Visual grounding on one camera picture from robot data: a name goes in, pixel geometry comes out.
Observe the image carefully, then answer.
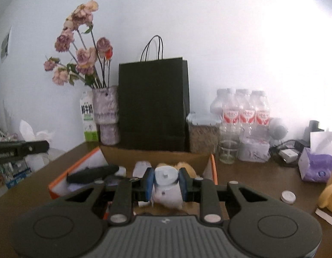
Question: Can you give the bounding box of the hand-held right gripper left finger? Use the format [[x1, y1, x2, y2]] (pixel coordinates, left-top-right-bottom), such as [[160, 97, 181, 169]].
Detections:
[[57, 167, 156, 226]]

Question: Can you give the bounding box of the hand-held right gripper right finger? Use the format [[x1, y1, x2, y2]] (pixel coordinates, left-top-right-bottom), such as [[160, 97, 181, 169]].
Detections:
[[178, 167, 276, 226]]

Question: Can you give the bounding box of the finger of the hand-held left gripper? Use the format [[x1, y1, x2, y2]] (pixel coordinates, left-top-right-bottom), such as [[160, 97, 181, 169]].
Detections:
[[0, 140, 50, 157]]

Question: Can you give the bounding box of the white yellow plush sheep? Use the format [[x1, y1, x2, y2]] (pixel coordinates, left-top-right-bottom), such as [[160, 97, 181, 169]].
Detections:
[[150, 161, 198, 210]]

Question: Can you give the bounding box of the orange cardboard box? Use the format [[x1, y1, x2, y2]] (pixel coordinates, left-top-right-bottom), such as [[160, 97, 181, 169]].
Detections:
[[48, 145, 219, 217]]

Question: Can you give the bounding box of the black zip pouch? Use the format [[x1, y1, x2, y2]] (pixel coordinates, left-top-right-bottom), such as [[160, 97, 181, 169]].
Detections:
[[66, 165, 120, 184]]

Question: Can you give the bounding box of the brown wooden desktop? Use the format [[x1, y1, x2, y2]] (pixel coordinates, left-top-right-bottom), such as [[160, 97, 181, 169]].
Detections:
[[0, 140, 332, 248]]

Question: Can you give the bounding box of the metal shelf rack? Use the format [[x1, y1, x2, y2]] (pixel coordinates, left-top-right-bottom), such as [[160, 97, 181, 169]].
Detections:
[[0, 129, 32, 191]]

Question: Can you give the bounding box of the clear grain container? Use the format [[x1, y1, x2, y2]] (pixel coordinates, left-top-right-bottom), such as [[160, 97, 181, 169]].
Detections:
[[186, 113, 220, 154]]

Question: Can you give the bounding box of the clear glass cup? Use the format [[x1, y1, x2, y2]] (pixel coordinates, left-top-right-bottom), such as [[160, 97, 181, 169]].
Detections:
[[218, 125, 244, 164]]

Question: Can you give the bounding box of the white green milk carton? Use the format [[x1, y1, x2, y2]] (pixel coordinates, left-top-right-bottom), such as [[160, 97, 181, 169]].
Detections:
[[79, 91, 99, 142]]

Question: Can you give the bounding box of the white printed tin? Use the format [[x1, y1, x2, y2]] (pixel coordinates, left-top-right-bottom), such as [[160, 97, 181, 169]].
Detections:
[[238, 137, 271, 163]]

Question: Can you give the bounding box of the purple textured vase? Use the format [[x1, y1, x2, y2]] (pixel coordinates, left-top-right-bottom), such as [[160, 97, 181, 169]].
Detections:
[[92, 85, 121, 146]]

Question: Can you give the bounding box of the black paper bag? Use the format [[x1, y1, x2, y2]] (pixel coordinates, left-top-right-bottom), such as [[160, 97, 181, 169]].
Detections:
[[118, 35, 190, 152]]

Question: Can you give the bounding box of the wrapped water bottle pack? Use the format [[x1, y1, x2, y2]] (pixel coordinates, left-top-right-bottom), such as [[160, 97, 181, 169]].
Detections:
[[210, 88, 271, 140]]

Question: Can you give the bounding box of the dried pink rose bouquet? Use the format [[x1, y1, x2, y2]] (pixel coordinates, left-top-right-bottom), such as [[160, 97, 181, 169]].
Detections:
[[44, 0, 114, 89]]

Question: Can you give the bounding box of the white round cap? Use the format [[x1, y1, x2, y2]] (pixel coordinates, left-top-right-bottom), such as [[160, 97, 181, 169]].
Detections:
[[280, 190, 296, 204]]

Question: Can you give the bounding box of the white power adapter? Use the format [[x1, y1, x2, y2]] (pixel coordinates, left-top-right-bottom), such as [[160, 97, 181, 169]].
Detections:
[[279, 149, 298, 162]]

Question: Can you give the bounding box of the purple tissue box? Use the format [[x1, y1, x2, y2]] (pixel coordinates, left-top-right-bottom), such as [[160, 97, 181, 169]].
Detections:
[[298, 131, 332, 183]]

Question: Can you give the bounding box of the small black device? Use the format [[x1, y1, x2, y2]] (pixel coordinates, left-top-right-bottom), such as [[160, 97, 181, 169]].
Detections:
[[306, 120, 321, 140]]

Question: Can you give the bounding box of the white paper strip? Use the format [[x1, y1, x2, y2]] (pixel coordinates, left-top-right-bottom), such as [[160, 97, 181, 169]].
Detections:
[[315, 208, 332, 227]]

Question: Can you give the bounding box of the black power cable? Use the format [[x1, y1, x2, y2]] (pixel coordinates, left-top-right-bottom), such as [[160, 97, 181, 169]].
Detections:
[[269, 139, 310, 166]]

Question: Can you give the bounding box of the wall notice sheet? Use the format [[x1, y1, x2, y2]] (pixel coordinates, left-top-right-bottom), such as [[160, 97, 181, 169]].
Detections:
[[1, 27, 12, 63]]

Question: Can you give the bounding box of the white round camera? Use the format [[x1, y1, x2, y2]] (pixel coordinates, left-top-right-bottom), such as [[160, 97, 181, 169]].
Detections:
[[269, 118, 288, 146]]

